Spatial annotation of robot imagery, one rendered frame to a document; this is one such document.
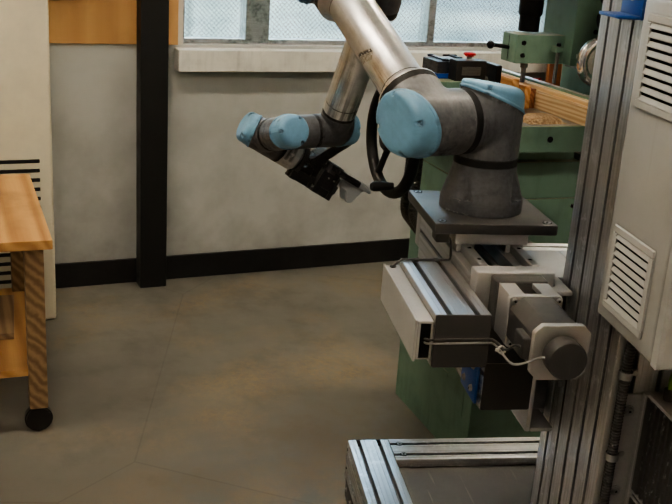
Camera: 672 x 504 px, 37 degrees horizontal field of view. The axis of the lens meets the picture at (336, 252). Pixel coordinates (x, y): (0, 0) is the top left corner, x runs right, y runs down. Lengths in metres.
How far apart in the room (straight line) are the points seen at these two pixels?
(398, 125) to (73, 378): 1.59
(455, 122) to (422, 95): 0.07
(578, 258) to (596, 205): 0.11
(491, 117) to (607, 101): 0.21
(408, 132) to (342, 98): 0.52
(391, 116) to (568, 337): 0.50
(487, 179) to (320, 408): 1.23
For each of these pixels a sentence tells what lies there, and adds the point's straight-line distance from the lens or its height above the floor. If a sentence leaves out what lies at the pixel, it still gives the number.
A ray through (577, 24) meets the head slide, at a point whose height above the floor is 1.10.
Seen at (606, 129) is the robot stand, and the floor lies 1.01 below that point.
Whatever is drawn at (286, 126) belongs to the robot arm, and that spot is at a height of 0.88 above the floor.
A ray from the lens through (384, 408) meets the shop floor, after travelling 2.86.
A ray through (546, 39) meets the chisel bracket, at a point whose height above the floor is 1.06.
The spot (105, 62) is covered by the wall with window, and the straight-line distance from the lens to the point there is 3.51.
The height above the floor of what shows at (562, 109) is 0.92.
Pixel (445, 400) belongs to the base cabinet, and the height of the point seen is 0.13.
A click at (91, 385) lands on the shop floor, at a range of 2.95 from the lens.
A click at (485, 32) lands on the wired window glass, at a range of 4.14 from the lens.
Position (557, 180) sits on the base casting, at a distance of 2.41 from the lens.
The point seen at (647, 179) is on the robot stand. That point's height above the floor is 0.99.
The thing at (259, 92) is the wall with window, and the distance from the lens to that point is 3.68.
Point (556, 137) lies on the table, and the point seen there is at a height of 0.87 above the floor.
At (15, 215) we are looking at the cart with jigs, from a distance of 2.70.
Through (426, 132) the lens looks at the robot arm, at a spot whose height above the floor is 0.98.
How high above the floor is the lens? 1.30
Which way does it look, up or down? 18 degrees down
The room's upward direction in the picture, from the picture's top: 4 degrees clockwise
